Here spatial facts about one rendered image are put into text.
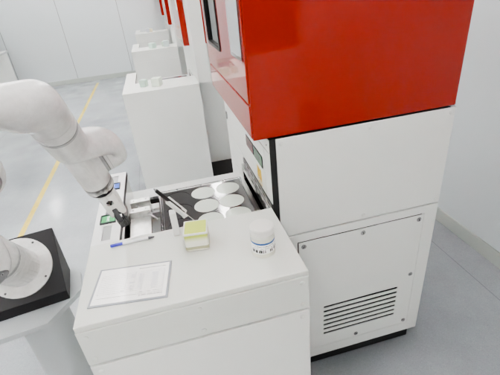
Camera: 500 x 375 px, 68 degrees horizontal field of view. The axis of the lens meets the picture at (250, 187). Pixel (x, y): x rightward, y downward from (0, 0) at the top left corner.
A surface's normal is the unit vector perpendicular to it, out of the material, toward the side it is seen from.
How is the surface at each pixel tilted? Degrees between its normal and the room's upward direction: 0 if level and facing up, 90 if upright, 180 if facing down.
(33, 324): 0
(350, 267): 90
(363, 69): 90
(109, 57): 90
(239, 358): 90
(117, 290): 0
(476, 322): 0
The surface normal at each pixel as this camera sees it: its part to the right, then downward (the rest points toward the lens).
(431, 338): -0.09, -0.87
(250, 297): 0.25, 0.45
